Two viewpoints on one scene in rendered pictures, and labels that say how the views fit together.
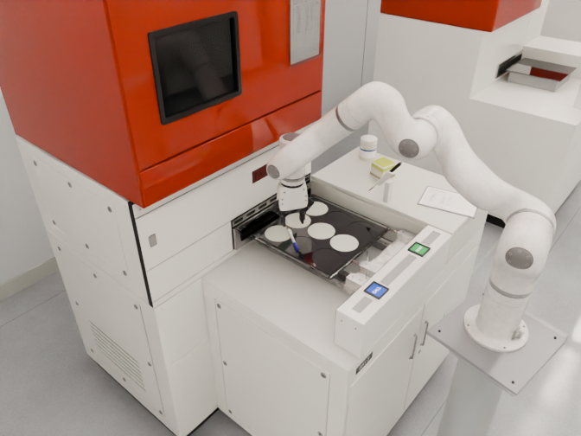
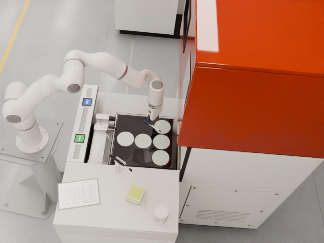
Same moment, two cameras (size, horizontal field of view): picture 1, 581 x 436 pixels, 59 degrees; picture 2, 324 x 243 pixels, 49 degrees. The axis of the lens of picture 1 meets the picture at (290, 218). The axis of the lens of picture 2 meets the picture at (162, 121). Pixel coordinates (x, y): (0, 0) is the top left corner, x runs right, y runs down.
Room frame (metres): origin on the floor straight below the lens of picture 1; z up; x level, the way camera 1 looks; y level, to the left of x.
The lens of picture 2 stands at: (2.37, -0.81, 2.73)
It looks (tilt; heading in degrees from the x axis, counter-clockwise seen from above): 56 degrees down; 136
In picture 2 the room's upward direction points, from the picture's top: 8 degrees clockwise
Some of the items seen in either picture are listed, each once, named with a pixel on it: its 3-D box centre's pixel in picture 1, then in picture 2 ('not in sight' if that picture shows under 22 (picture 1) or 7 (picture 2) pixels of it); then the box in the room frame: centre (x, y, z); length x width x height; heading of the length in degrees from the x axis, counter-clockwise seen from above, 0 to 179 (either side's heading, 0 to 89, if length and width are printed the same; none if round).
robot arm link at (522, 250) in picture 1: (520, 258); (19, 104); (1.08, -0.62, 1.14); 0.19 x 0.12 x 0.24; 149
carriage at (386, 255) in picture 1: (383, 266); (99, 141); (1.37, -0.32, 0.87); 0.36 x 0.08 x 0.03; 140
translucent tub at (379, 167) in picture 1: (382, 169); (135, 195); (1.81, -0.37, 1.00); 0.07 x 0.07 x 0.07; 34
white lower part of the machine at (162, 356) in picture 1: (192, 290); (218, 158); (1.75, 0.45, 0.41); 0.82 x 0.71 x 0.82; 140
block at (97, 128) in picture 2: (372, 270); (100, 128); (1.31, -0.27, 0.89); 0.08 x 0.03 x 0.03; 50
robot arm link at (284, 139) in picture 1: (291, 156); (156, 91); (1.48, 0.00, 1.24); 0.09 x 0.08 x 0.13; 148
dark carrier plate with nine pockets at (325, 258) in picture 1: (320, 232); (143, 140); (1.53, -0.11, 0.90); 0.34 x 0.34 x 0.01; 50
